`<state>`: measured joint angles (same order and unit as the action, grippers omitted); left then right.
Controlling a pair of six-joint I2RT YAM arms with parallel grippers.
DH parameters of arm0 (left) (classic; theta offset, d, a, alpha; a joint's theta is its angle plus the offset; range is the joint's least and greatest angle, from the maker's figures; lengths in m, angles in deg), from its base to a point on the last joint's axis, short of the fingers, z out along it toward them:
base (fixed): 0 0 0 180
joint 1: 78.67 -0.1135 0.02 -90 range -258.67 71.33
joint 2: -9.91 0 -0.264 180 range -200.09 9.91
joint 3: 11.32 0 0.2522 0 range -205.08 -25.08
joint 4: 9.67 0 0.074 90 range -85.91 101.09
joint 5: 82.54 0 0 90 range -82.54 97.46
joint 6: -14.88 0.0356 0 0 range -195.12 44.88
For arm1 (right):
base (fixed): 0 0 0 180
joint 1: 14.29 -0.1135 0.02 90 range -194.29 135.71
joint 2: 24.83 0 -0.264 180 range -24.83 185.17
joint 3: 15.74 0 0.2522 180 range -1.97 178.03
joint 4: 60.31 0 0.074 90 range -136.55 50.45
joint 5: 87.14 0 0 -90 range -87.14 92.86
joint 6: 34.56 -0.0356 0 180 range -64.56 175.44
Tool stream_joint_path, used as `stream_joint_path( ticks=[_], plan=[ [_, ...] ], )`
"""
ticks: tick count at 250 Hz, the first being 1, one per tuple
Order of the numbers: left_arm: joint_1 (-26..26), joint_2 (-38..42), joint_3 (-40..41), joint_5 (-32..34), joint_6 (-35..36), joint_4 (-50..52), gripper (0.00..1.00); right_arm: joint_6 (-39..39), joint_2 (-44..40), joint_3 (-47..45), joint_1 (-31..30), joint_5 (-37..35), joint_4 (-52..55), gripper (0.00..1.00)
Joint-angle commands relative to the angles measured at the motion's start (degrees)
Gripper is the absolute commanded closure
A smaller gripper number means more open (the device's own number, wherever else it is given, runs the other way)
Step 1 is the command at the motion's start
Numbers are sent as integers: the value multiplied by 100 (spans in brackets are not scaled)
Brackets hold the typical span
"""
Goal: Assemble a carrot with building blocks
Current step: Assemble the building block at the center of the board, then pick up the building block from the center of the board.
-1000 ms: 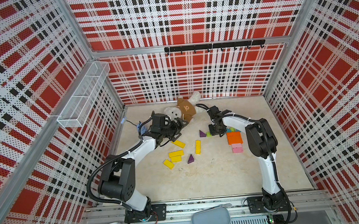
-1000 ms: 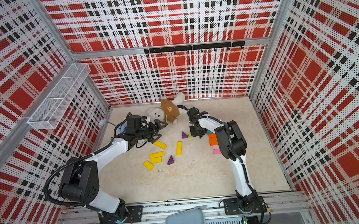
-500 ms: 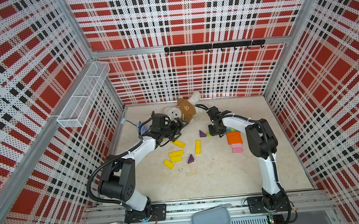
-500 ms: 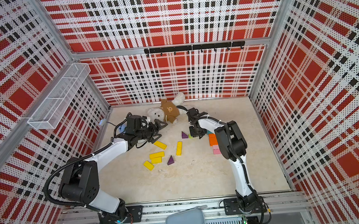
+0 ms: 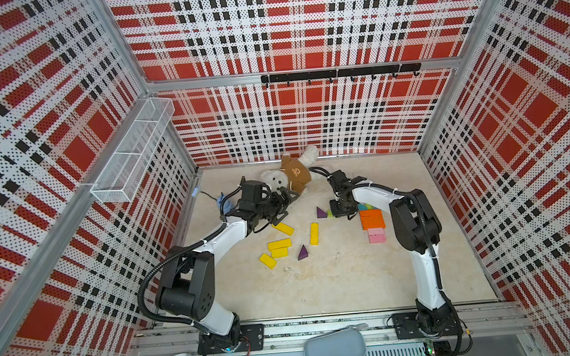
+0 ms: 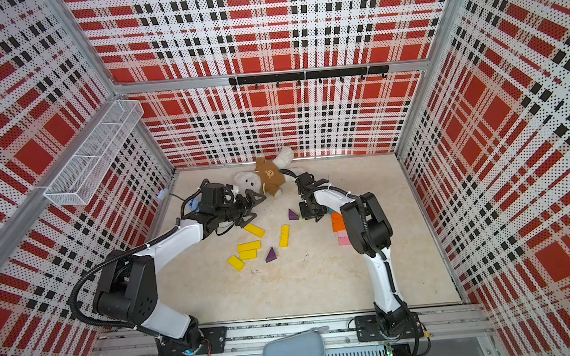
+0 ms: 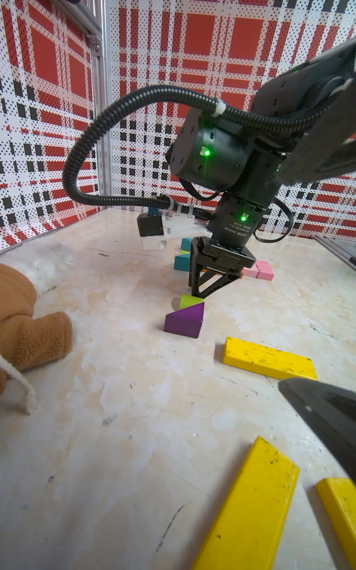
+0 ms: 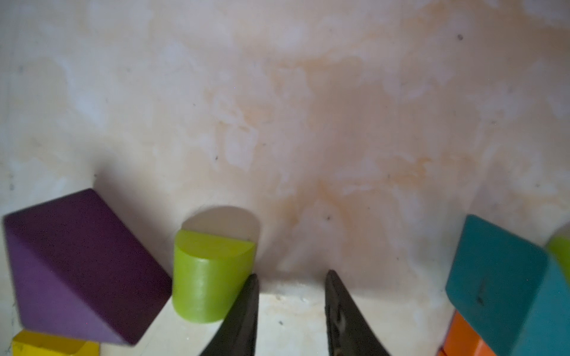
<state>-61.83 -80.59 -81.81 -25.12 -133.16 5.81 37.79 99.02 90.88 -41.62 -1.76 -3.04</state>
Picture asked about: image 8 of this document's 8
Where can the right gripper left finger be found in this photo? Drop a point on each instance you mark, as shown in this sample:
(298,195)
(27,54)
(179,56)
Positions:
(238,332)

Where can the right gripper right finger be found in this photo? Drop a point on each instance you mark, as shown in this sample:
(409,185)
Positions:
(348,333)

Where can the green cylinder block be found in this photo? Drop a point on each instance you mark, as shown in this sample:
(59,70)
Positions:
(559,247)
(209,272)

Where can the orange block top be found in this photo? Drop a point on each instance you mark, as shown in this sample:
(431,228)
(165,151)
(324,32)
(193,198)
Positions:
(462,340)

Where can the teal triangle block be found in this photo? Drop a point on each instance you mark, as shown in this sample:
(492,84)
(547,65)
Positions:
(511,291)

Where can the purple triangle block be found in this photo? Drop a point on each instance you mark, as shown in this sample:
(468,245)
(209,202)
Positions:
(78,271)

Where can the yellow long block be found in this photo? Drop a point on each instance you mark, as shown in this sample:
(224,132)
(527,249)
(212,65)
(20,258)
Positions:
(34,343)

